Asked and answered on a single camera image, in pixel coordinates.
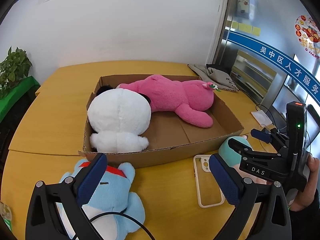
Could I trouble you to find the teal and pink plush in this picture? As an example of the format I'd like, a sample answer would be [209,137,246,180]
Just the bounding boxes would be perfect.
[218,135,267,185]

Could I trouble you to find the white clear phone case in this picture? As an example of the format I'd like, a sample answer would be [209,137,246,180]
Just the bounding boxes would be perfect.
[193,154,225,208]

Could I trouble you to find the pink bear plush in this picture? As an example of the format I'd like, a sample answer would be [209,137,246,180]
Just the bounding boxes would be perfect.
[118,74,218,128]

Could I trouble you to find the light blue bear plush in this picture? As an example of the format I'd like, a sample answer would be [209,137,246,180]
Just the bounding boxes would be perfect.
[56,158,146,240]

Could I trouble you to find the white panda plush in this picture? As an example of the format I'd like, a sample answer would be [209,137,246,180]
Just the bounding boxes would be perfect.
[87,85,151,153]

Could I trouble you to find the person right hand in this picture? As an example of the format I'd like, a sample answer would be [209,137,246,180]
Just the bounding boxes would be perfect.
[290,155,319,212]

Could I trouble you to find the white paper pad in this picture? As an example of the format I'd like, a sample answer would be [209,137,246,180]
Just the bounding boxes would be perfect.
[251,110,272,127]

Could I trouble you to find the snack packet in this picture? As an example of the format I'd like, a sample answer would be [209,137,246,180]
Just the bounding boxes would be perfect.
[0,202,12,231]

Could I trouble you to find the blue window banner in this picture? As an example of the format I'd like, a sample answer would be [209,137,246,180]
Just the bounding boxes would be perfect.
[228,30,319,104]

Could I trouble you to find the grey canvas tote bag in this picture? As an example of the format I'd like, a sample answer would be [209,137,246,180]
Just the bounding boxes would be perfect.
[188,64,239,92]

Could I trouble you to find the brown cardboard box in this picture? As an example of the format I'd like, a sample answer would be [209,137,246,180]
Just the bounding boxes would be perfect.
[77,74,245,169]

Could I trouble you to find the new year window sticker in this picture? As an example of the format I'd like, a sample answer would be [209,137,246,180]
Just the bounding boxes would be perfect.
[295,15,319,59]

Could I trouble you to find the yellow sticky notes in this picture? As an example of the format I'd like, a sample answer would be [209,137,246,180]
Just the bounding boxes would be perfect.
[231,21,261,36]

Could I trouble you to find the cartoon poster on glass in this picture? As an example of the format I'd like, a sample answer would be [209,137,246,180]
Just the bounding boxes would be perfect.
[236,0,255,20]

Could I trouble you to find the green cloth covered shelf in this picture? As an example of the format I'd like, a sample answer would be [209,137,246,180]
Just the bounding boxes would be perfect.
[0,76,40,121]

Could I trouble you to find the potted green plant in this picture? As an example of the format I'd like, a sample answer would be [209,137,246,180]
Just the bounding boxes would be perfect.
[0,47,33,99]

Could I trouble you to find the black cable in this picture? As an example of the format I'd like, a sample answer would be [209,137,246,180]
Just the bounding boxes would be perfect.
[72,211,156,240]

